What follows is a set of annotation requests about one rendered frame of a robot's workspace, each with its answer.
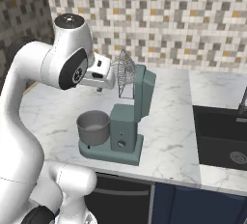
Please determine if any black sink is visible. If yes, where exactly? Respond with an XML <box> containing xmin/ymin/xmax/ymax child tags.
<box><xmin>192</xmin><ymin>104</ymin><xmax>247</xmax><ymax>172</ymax></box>

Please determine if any grey dishwasher handle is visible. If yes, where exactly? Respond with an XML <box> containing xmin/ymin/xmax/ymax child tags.
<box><xmin>92</xmin><ymin>186</ymin><xmax>152</xmax><ymax>197</ymax></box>

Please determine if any grey metal mixer bowl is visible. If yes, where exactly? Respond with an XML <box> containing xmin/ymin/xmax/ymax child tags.
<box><xmin>75</xmin><ymin>109</ymin><xmax>112</xmax><ymax>147</ymax></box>

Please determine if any navy cupboard door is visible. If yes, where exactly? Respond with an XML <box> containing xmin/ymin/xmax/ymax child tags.
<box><xmin>151</xmin><ymin>183</ymin><xmax>247</xmax><ymax>224</ymax></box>

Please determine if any wire whisk attachment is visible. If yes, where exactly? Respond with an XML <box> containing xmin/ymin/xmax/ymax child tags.
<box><xmin>110</xmin><ymin>48</ymin><xmax>138</xmax><ymax>100</ymax></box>

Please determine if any black dishwasher front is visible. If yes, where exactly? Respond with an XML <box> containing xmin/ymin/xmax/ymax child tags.
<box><xmin>83</xmin><ymin>172</ymin><xmax>156</xmax><ymax>224</ymax></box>

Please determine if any teal stand mixer base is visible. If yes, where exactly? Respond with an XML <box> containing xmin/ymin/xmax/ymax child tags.
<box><xmin>78</xmin><ymin>102</ymin><xmax>145</xmax><ymax>167</ymax></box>

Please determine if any teal stand mixer head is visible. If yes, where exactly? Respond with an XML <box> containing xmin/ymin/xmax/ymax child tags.
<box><xmin>132</xmin><ymin>64</ymin><xmax>157</xmax><ymax>124</ymax></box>

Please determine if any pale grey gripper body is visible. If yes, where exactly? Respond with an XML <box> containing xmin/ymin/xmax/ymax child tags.
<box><xmin>79</xmin><ymin>66</ymin><xmax>117</xmax><ymax>91</ymax></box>

